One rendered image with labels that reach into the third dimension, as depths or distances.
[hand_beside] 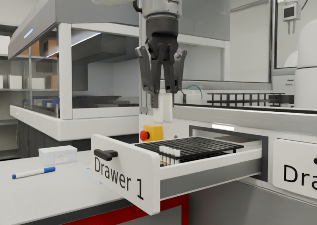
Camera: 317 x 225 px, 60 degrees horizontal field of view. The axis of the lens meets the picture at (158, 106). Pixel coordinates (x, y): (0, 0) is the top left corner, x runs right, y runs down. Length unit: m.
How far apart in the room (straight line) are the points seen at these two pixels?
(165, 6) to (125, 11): 0.97
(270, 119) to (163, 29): 0.34
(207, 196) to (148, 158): 0.44
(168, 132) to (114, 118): 0.54
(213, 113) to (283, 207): 0.30
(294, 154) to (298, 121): 0.07
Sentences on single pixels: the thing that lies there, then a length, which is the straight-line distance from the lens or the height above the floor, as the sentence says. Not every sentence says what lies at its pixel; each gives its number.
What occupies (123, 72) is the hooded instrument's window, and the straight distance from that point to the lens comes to 1.53.
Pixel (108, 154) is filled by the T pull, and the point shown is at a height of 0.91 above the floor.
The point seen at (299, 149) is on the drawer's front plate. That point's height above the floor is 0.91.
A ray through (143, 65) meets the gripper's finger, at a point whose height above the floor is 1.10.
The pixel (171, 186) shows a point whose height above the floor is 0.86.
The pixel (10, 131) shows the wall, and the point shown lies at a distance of 4.86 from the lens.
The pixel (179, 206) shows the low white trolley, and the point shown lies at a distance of 0.91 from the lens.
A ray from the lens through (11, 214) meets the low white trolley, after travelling 0.75.
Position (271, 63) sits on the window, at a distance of 0.74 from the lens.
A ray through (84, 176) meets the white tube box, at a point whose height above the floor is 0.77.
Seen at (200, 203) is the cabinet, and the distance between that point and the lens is 0.94.
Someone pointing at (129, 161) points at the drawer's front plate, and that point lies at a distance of 0.56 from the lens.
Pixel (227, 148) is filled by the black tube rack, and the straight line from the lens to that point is 0.70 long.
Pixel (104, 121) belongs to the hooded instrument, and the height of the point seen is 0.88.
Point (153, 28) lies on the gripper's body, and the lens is 0.62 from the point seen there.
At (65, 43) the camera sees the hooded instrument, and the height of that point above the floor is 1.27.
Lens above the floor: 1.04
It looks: 3 degrees down
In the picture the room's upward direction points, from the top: straight up
